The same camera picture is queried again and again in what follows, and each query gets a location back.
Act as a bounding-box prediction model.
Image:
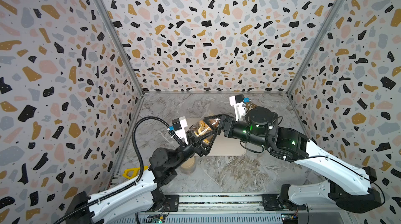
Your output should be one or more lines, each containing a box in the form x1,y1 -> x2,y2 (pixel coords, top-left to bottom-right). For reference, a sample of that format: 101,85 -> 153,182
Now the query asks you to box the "wooden chessboard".
243,98 -> 258,110

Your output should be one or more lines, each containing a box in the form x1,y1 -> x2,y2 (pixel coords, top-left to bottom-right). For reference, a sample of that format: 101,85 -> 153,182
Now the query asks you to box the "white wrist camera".
229,95 -> 250,122
168,116 -> 188,146

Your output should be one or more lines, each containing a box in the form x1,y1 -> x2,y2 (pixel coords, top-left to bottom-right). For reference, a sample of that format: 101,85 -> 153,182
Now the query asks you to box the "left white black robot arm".
57,120 -> 221,224

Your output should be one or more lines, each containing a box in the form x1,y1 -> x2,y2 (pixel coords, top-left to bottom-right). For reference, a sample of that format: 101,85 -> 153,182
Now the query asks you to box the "yellow plastic letter toy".
122,167 -> 141,180

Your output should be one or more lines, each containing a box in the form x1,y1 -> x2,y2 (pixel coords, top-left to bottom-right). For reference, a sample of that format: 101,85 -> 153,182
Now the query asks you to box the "beige rectangular tray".
185,118 -> 245,156

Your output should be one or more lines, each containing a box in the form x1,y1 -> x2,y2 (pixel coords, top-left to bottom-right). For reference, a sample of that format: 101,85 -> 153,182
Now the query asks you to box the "black corrugated cable conduit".
51,116 -> 171,224

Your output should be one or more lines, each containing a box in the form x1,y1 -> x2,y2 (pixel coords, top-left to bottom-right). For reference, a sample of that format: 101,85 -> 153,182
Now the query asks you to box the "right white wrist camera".
229,95 -> 250,122

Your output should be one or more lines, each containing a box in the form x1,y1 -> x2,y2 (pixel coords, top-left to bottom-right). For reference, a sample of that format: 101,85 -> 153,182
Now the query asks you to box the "clear plastic cookie jar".
196,120 -> 218,142

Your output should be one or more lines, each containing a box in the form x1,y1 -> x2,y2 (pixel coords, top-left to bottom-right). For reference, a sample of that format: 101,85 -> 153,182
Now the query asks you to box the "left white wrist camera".
168,116 -> 188,146

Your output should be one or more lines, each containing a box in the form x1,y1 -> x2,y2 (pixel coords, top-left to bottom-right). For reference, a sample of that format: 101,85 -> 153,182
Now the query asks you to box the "cookie jar with beige lid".
180,156 -> 196,175

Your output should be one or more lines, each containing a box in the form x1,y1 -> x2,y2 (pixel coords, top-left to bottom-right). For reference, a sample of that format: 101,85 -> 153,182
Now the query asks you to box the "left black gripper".
170,122 -> 214,172

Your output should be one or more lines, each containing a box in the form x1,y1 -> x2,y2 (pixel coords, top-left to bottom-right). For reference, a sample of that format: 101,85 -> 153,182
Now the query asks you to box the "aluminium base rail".
84,192 -> 345,224

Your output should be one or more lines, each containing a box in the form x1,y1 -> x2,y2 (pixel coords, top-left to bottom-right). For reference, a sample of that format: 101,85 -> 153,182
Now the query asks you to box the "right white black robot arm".
195,107 -> 386,214

